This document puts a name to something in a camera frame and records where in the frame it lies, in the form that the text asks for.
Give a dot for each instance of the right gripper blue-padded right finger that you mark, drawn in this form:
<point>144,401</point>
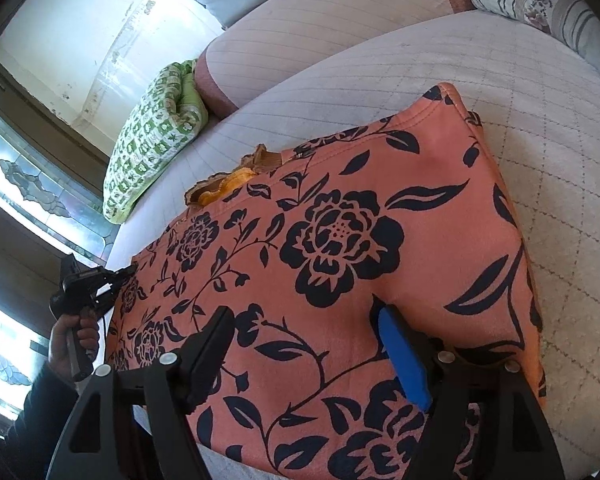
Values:
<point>513,439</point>

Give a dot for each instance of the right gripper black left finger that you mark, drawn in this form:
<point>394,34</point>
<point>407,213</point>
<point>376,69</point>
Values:
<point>133,424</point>

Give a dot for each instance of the orange floral blouse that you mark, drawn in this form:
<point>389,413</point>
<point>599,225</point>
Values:
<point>409,211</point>

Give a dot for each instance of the person's left forearm dark sleeve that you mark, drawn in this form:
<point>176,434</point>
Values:
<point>30,443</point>

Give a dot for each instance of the person's left hand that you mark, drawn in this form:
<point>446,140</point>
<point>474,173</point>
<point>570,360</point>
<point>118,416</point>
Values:
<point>74,340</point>

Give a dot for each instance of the stained glass door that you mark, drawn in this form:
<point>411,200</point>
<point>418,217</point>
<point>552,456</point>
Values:
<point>50,207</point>

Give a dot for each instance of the green patterned pillow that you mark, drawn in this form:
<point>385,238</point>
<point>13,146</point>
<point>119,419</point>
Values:
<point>168,116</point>

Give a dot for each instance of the quilted pink bedspread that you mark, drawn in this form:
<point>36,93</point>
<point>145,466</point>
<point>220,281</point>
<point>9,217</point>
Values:
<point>539,107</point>

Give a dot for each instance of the pink quilted bolster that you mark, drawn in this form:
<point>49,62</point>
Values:
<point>280,38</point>

